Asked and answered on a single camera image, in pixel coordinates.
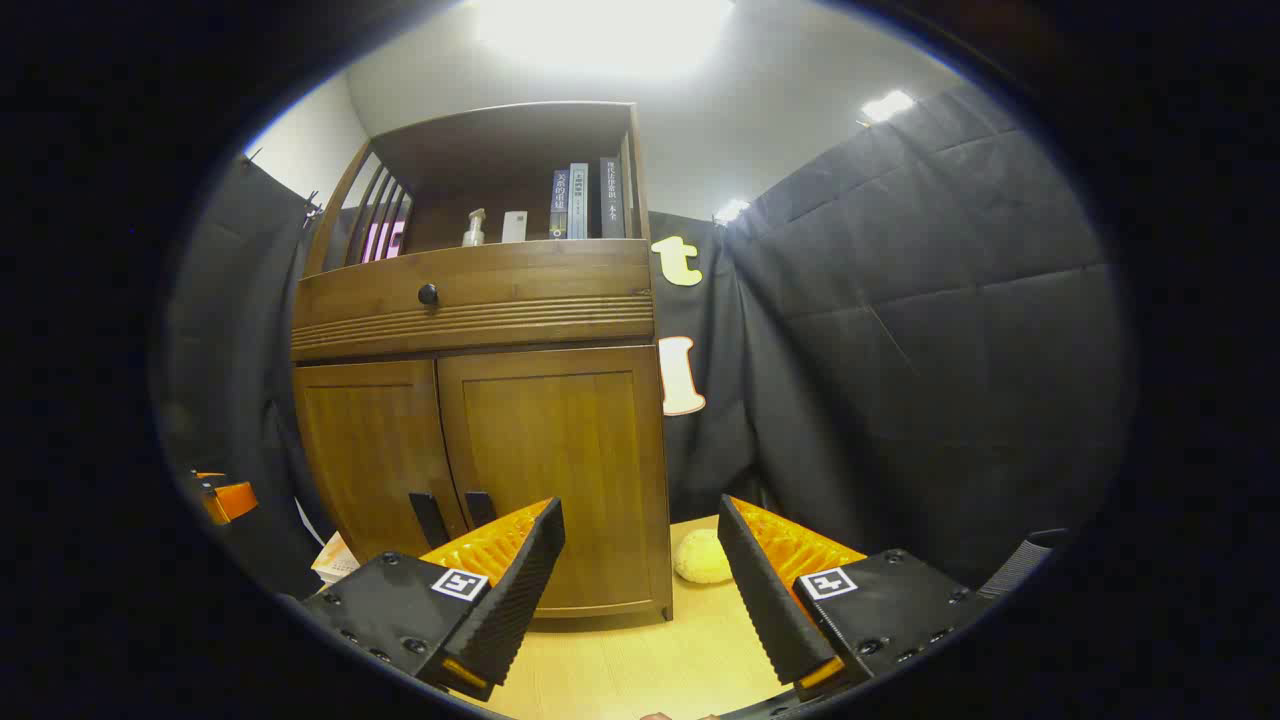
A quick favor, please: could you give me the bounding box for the wooden drawer with black knob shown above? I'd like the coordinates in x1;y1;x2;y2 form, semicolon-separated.
292;238;654;331

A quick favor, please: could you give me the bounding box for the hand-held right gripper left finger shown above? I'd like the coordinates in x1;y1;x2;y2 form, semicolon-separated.
300;497;566;701

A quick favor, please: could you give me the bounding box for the wooden double-door shoe cabinet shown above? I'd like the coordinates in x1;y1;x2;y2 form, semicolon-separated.
290;100;673;621

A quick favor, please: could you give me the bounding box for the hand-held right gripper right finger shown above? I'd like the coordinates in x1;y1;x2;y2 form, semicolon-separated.
717;494;991;701

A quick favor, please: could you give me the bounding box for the black book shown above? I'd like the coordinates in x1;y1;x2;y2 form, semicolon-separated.
600;156;627;239

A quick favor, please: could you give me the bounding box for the dark ribbed strap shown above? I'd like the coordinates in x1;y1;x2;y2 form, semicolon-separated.
978;528;1069;601

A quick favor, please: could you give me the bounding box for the black backdrop cloth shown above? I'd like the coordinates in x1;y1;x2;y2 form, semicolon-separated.
155;85;1136;601

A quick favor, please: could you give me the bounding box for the wooden cabinet door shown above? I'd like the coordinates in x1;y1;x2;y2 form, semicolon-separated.
437;345;673;616
293;358;469;566

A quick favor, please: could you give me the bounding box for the yellow plush ball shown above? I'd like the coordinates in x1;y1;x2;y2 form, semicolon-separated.
673;528;736;585

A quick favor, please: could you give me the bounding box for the large ceiling light panel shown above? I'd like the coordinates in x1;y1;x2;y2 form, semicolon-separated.
478;0;738;79

